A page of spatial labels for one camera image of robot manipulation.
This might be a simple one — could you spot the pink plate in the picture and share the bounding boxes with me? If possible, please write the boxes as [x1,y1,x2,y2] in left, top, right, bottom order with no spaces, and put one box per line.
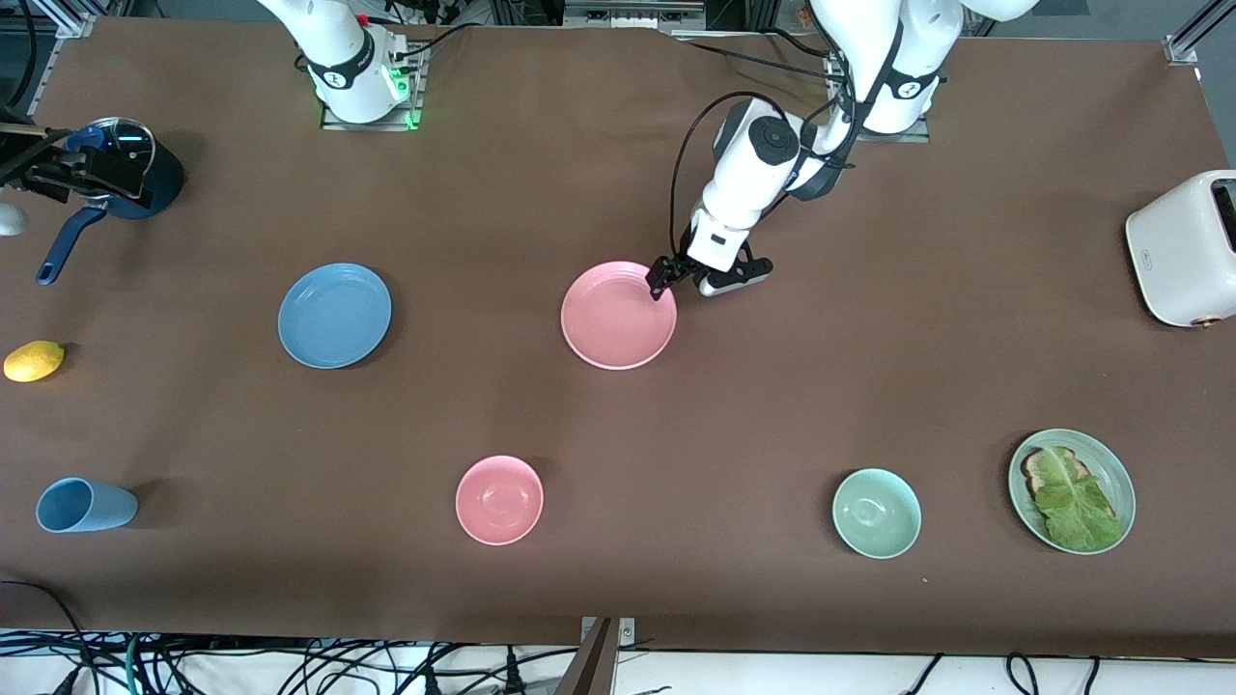
[561,261,678,371]

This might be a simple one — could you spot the blue plate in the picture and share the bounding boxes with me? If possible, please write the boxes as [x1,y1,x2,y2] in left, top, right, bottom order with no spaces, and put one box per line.
[278,263,393,370]

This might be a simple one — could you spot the glass lid blue knob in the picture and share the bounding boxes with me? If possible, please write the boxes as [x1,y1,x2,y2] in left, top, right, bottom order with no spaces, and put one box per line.
[66,116,157,199]

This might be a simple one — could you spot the dark blue saucepan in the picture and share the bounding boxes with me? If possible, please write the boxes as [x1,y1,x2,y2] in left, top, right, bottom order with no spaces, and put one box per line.
[37,116,186,287]

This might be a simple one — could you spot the brown table cover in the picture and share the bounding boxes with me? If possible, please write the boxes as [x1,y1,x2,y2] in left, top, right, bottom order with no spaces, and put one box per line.
[0,14,1236,659]

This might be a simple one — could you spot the yellow lemon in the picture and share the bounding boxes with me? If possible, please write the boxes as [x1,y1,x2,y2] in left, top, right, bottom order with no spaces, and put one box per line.
[3,340,67,383]

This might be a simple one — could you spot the grey metal box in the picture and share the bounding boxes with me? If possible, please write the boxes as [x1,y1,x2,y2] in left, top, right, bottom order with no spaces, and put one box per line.
[565,0,706,30]

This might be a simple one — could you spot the pink bowl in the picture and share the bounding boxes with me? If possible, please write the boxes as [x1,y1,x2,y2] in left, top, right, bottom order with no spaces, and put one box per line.
[456,456,545,546]

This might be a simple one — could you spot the mint green bowl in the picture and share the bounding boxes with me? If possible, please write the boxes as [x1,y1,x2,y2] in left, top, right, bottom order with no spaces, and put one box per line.
[832,468,922,560]

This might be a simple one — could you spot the blue cup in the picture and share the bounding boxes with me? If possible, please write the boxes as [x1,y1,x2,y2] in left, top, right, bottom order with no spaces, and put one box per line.
[36,477,139,534]

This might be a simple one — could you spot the toast slice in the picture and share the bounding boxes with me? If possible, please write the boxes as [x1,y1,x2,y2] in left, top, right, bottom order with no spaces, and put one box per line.
[1022,446,1117,522]

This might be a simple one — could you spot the green lettuce leaf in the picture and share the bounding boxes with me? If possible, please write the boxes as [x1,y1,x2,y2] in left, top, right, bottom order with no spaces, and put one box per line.
[1031,446,1127,552]

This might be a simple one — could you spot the green plate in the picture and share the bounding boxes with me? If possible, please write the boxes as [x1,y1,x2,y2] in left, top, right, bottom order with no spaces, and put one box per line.
[1008,429,1137,555]

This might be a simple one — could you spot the white toaster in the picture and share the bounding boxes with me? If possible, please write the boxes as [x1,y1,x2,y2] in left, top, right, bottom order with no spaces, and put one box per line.
[1125,169,1236,329]

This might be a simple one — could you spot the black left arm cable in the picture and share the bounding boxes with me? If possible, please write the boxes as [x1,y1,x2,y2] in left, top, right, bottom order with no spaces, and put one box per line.
[669,92,856,264]

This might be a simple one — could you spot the black base cable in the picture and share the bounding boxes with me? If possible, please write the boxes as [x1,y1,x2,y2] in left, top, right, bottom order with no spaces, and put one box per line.
[401,21,484,61]
[768,27,831,61]
[676,37,839,83]

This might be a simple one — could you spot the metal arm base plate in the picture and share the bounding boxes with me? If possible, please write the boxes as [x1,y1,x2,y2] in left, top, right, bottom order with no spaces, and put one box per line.
[321,43,426,131]
[830,53,933,144]

